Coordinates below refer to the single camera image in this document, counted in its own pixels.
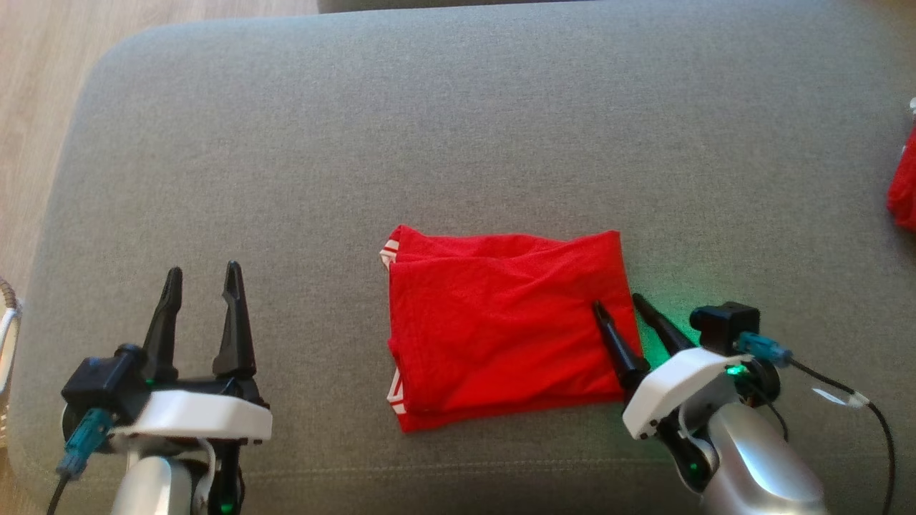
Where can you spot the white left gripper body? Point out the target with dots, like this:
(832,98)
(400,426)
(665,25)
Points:
(200,415)

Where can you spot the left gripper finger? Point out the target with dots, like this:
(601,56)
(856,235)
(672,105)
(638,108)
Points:
(164,329)
(235,329)

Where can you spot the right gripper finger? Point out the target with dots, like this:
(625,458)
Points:
(621,350)
(665,329)

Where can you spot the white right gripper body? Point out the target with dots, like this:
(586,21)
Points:
(673,390)

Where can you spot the red basketball jersey white lining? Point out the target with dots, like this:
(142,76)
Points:
(486,329)

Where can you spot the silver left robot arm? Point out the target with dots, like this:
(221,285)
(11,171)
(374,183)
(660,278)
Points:
(150,486)

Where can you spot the red garment with white swoosh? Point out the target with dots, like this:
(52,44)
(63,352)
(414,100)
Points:
(905,186)

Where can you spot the grey sofa seat cushion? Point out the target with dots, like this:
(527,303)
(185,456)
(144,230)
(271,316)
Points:
(429,129)

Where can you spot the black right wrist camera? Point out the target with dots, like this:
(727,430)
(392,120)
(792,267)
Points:
(726,322)

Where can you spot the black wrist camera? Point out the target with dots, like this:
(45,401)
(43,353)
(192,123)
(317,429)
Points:
(726,322)
(100,383)

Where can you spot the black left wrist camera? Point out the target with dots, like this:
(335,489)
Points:
(100,383)

